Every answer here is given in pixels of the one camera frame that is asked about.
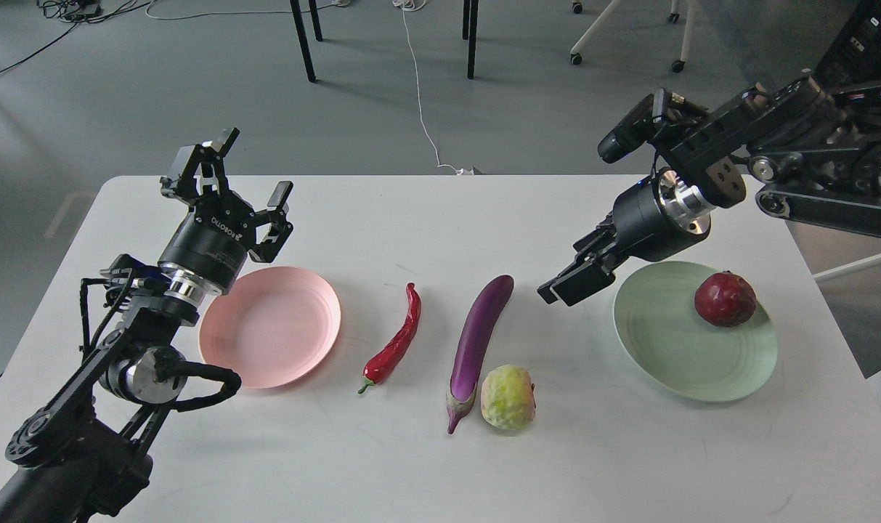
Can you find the black equipment case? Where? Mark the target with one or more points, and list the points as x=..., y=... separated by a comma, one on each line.
x=855, y=55

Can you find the black table leg right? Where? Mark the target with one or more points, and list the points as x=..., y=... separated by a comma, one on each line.
x=469, y=25

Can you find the red chili pepper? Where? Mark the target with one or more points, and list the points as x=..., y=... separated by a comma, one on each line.
x=382, y=365

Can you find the black table leg left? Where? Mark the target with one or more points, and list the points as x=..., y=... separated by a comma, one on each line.
x=302, y=34

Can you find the pink plate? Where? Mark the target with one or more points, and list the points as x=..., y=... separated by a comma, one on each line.
x=273, y=328

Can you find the black table leg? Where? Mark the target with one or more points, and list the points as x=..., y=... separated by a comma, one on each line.
x=469, y=25
x=302, y=34

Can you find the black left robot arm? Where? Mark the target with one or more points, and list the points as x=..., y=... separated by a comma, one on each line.
x=86, y=452

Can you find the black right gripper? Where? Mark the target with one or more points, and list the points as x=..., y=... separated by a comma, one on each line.
x=653, y=220

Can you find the white office chair base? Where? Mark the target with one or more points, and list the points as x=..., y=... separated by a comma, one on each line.
x=681, y=14

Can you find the green plate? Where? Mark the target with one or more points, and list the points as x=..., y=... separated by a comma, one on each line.
x=656, y=323

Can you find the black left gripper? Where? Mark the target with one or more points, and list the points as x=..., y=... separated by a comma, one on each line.
x=211, y=242

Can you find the yellow green custard apple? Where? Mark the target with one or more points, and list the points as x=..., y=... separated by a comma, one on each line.
x=508, y=398

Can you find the dark red pomegranate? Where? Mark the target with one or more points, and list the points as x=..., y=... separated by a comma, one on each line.
x=725, y=300

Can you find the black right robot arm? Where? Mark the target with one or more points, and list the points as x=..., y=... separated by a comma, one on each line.
x=816, y=151

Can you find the purple eggplant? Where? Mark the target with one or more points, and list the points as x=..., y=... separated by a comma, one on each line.
x=473, y=342

